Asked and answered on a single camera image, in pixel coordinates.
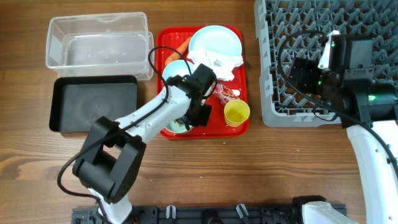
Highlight black plastic tray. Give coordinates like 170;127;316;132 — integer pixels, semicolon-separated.
49;75;137;133

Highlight orange carrot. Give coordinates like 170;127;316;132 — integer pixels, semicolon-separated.
164;37;191;66

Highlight black mounting rail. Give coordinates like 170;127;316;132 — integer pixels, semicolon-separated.
71;203;348;224

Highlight red candy wrapper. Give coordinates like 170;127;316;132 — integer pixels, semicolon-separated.
213;83;239;105

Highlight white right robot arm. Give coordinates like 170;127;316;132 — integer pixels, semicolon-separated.
277;32;397;223

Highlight pale green bowl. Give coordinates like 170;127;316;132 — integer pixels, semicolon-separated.
165;119;193;134

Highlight light blue bowl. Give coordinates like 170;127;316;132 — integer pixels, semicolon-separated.
162;60;195;80

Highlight white napkin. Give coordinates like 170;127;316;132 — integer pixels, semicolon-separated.
187;49;243;82

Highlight light blue plate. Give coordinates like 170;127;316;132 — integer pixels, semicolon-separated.
188;25;243;60

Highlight clear plastic bin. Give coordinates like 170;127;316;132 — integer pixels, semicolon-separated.
45;12;154;80

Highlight white plastic spoon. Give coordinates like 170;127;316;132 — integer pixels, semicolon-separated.
232;90;240;96

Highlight red plastic tray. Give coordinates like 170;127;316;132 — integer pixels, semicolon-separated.
157;26;249;139

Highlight grey dishwasher rack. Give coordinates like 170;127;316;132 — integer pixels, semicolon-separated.
254;0;397;128

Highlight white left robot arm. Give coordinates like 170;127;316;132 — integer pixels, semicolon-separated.
57;63;218;223

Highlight yellow plastic cup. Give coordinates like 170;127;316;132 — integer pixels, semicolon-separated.
224;99;251;127

